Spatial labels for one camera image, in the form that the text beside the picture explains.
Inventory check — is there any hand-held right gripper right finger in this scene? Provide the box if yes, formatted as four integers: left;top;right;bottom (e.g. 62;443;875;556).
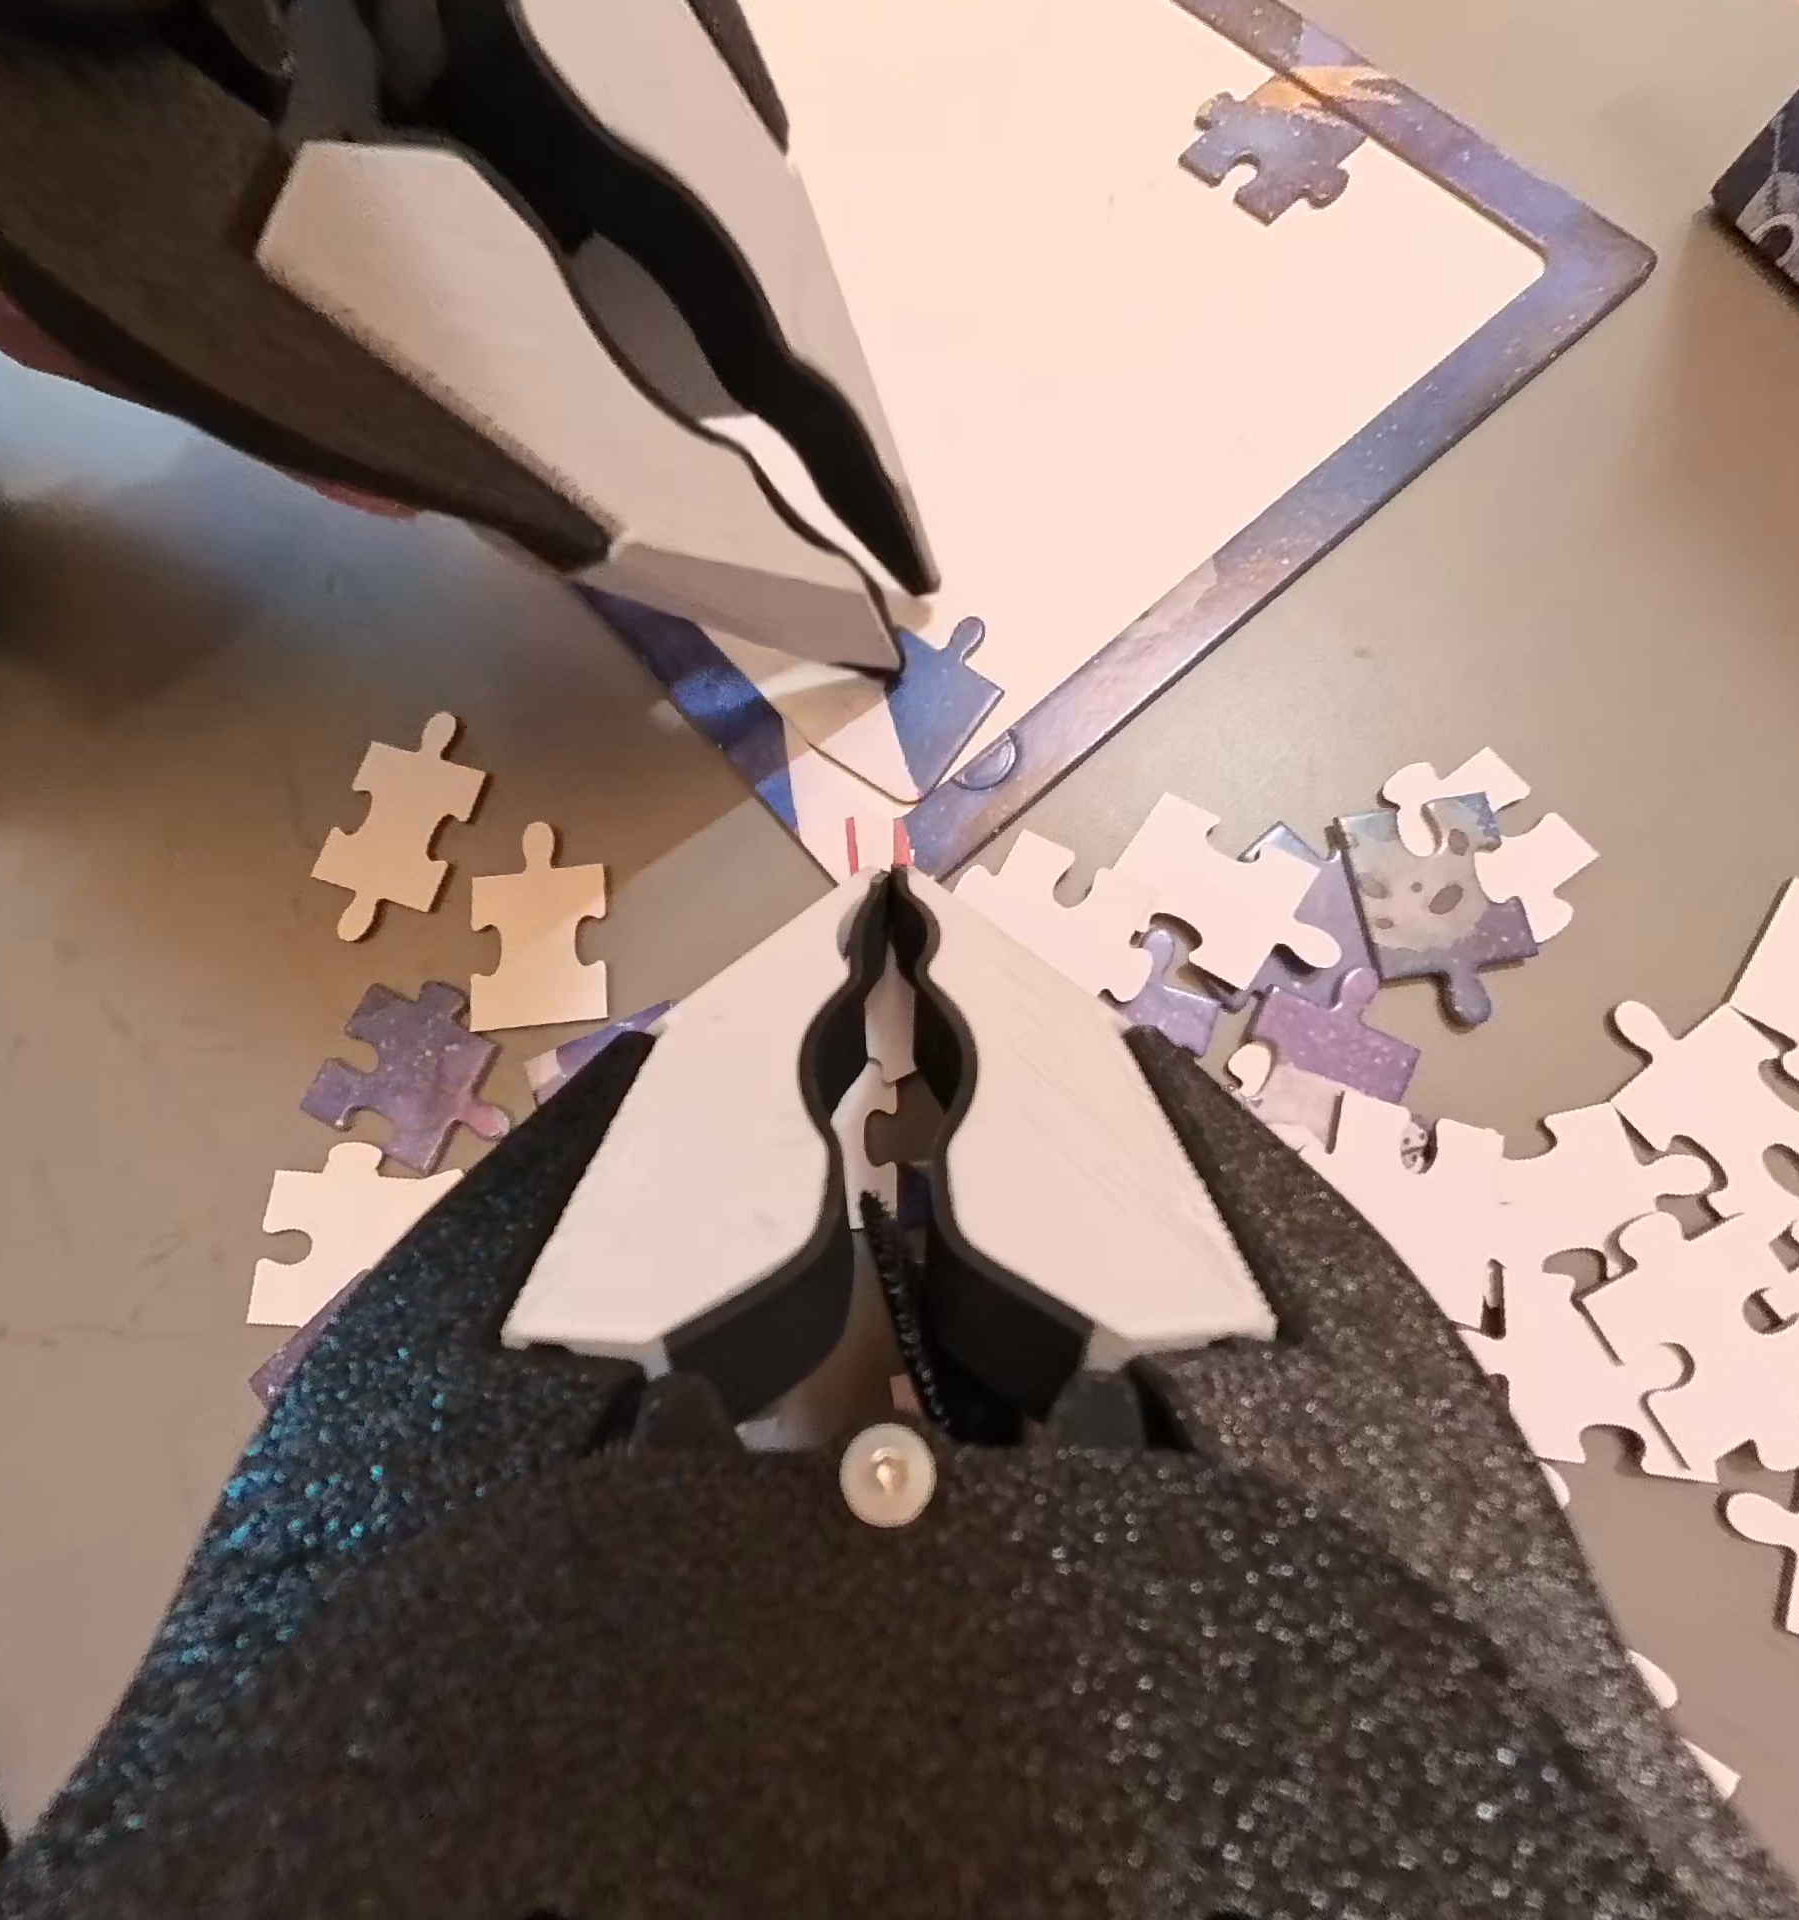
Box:
892;871;1282;1424

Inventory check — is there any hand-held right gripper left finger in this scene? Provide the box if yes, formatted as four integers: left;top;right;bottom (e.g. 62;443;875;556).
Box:
498;871;900;1420

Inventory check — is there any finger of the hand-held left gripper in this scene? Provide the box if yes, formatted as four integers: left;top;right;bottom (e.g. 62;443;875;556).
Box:
257;136;902;674
515;0;944;596

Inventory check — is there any blue framed puzzle board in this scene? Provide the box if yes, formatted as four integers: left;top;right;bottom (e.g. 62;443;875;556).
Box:
578;0;1656;879

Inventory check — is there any pile of jigsaw puzzle pieces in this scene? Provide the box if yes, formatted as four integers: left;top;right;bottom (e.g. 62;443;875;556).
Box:
248;712;1799;1801

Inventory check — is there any grey desk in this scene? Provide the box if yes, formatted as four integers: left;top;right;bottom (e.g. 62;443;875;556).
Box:
0;0;1799;1920

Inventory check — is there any blue comet puzzle piece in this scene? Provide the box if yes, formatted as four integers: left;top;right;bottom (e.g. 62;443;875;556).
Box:
1182;81;1371;225

